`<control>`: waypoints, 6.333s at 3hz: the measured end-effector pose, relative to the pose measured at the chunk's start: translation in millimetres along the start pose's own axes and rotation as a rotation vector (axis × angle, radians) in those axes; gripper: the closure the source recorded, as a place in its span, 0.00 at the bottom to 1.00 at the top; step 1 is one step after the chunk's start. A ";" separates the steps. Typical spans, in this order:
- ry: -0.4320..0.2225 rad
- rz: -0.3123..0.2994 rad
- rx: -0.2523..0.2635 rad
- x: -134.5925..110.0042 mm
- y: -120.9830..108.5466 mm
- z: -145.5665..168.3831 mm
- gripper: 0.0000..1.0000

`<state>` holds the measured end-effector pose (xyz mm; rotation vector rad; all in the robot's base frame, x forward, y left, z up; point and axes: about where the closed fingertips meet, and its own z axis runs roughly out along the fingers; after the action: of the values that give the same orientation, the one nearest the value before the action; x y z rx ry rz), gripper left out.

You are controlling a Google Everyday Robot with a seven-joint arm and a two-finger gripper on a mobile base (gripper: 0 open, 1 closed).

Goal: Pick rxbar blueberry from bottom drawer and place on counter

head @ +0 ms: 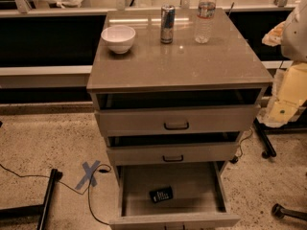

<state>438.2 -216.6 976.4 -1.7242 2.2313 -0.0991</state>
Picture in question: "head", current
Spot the dark rxbar blueberry wrapper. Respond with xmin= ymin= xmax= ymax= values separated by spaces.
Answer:
xmin=149 ymin=187 xmax=173 ymax=203

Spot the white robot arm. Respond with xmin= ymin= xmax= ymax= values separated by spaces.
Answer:
xmin=259 ymin=0 xmax=307 ymax=127

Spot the grey three-drawer cabinet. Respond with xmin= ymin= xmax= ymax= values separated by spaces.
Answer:
xmin=86 ymin=7 xmax=274 ymax=230

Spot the top grey drawer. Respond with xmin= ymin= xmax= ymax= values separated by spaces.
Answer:
xmin=95 ymin=104 xmax=260 ymax=137

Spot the middle grey drawer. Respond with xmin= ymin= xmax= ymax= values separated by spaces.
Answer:
xmin=106 ymin=142 xmax=238 ymax=166

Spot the bottom grey open drawer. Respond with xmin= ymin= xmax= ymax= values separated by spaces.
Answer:
xmin=109 ymin=162 xmax=240 ymax=230

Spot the white ceramic bowl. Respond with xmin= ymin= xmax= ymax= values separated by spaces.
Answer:
xmin=101 ymin=25 xmax=136 ymax=54

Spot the blue tape cross mark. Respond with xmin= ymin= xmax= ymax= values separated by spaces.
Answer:
xmin=75 ymin=160 xmax=100 ymax=190

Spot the silver blue energy drink can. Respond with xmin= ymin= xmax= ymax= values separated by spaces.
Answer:
xmin=160 ymin=5 xmax=176 ymax=44

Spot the clear plastic water bottle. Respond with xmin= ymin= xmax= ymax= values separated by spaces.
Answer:
xmin=194 ymin=0 xmax=217 ymax=44

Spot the black table leg with caster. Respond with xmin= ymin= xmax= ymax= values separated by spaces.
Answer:
xmin=253 ymin=119 xmax=276 ymax=159

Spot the black metal stand leg left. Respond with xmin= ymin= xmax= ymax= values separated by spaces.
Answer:
xmin=0 ymin=169 xmax=62 ymax=230

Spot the black caster leg bottom right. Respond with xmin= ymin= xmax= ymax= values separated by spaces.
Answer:
xmin=272 ymin=203 xmax=307 ymax=221

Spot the black floor cable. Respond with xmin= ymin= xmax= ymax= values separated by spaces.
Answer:
xmin=0 ymin=162 xmax=113 ymax=226

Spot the metal railing frame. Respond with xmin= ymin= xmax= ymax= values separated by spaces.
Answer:
xmin=0 ymin=0 xmax=307 ymax=19

